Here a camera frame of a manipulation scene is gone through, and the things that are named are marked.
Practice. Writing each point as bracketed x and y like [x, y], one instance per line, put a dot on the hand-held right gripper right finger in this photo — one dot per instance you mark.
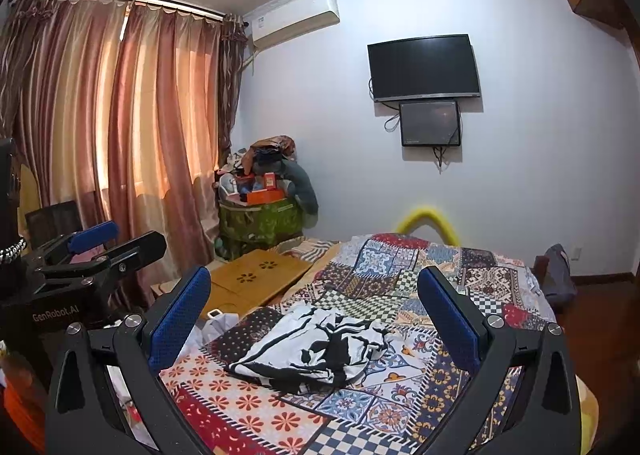
[450, 320]

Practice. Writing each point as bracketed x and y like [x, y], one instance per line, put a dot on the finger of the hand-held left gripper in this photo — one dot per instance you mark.
[140, 247]
[95, 235]

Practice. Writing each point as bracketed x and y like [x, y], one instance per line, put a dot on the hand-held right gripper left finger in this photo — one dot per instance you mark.
[180, 315]

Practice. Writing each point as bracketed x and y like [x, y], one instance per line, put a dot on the black and white patterned garment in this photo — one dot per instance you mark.
[300, 355]

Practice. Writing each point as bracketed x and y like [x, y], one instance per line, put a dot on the pile of clothes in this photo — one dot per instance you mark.
[270, 150]

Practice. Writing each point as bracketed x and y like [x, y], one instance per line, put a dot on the white plastic bag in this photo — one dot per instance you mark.
[220, 330]

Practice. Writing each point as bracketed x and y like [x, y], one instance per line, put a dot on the black chair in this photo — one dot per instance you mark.
[52, 222]

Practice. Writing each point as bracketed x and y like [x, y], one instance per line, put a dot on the patchwork printed blanket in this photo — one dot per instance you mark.
[380, 285]

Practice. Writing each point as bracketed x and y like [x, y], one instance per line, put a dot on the wooden lap desk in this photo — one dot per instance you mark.
[255, 280]

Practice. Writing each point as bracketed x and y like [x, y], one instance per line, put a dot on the yellow foam hoop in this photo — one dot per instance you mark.
[430, 214]

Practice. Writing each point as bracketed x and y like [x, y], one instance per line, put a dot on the orange plastic container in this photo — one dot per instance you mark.
[20, 415]

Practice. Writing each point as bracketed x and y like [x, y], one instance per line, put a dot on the pink curtain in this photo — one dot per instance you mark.
[145, 135]

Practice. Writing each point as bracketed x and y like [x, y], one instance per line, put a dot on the dark backpack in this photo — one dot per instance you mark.
[557, 275]

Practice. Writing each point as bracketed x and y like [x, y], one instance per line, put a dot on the green storage bag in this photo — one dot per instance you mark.
[260, 227]

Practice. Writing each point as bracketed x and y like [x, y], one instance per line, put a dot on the orange box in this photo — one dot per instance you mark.
[262, 197]

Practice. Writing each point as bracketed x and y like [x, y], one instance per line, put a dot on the striped pillow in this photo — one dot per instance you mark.
[310, 249]

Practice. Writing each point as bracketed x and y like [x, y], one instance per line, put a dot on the red box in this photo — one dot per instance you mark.
[270, 181]

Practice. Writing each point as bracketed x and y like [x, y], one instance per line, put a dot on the grey stuffed cloth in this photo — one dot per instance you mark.
[302, 190]

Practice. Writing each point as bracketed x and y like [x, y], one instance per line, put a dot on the brown patterned curtain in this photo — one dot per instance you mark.
[20, 50]
[232, 95]

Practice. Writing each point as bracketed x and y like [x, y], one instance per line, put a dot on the white air conditioner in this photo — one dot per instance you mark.
[295, 20]

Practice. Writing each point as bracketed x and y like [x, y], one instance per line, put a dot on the small black wall monitor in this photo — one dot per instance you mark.
[430, 122]

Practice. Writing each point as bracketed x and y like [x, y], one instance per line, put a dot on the black wall television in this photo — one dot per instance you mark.
[425, 67]

